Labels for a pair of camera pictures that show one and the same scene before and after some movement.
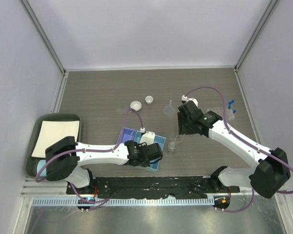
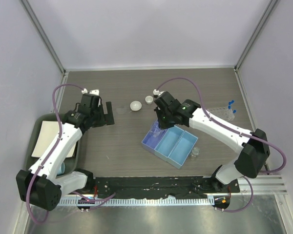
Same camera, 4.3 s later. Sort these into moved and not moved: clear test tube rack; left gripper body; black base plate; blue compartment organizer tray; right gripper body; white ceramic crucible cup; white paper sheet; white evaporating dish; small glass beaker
Moved: left gripper body; right gripper body; blue compartment organizer tray; small glass beaker
Not moved: white paper sheet; white ceramic crucible cup; clear test tube rack; white evaporating dish; black base plate
